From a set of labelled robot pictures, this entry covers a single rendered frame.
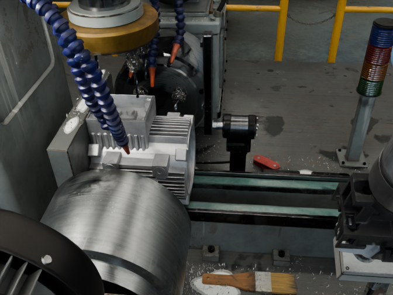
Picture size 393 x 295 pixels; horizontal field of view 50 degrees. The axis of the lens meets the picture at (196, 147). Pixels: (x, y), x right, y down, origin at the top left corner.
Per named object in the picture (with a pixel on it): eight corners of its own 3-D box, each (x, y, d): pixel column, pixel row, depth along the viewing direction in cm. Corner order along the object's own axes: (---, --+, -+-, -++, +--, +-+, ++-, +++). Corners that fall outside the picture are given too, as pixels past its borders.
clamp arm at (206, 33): (201, 135, 103) (199, 35, 87) (202, 128, 105) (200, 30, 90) (216, 136, 102) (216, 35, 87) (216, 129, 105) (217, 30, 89)
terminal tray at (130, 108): (90, 148, 86) (84, 120, 82) (105, 120, 95) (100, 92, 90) (148, 151, 85) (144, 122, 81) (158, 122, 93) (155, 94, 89)
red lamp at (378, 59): (366, 64, 103) (371, 47, 100) (361, 54, 108) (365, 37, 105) (392, 65, 103) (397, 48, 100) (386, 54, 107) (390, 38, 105)
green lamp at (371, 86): (359, 96, 109) (363, 81, 106) (354, 85, 113) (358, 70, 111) (383, 97, 108) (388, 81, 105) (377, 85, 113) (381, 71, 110)
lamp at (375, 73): (363, 81, 106) (366, 64, 103) (358, 70, 111) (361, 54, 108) (388, 81, 105) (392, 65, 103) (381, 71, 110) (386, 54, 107)
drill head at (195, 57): (112, 154, 110) (96, 68, 95) (143, 80, 143) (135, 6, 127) (207, 158, 108) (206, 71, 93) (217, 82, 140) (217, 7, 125)
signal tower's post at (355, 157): (339, 167, 122) (373, 27, 97) (335, 150, 128) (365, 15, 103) (368, 168, 121) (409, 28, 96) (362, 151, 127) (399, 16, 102)
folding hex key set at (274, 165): (281, 170, 122) (282, 164, 120) (275, 175, 120) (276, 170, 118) (257, 157, 126) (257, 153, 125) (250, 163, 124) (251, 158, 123)
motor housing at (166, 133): (97, 215, 92) (80, 147, 81) (119, 161, 107) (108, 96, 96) (187, 222, 90) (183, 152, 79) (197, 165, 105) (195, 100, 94)
